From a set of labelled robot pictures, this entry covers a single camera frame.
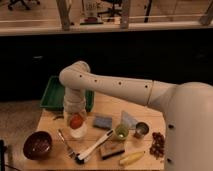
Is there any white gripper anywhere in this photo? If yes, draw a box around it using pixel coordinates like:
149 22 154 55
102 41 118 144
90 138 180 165
63 88 87 124

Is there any red apple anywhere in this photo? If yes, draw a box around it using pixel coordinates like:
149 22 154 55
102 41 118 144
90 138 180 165
70 114 84 129

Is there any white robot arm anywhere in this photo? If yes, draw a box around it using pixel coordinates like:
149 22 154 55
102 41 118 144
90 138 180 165
59 61 213 171

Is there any white paper cup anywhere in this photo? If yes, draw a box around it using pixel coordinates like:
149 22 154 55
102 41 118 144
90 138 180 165
70 122 87 140

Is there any green cup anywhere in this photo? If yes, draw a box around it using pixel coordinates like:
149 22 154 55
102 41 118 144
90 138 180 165
115 124 129 140

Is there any metal cup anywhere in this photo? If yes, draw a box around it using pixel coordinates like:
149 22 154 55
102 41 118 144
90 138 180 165
134 122 149 139

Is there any green plastic tray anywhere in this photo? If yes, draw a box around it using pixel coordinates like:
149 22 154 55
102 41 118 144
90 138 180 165
40 76 94 112

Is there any blue sponge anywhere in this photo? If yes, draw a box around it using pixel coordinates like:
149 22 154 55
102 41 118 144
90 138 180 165
93 116 112 130

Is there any grey folded cloth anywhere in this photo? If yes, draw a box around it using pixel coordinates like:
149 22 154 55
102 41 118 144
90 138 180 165
121 111 138 130

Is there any dark red bowl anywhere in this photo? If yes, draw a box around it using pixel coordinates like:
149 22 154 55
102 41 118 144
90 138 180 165
23 131 52 160

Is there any yellow corn cob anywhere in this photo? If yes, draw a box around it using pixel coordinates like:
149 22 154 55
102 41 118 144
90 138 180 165
119 151 145 166

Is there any bunch of dark grapes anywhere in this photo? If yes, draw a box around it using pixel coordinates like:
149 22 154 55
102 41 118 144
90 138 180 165
149 132 165 159

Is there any office chair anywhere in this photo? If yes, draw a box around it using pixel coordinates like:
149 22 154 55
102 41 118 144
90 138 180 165
99 0 122 17

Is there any white handled brush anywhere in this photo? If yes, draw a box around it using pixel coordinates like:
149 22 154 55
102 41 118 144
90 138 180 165
75 130 113 164

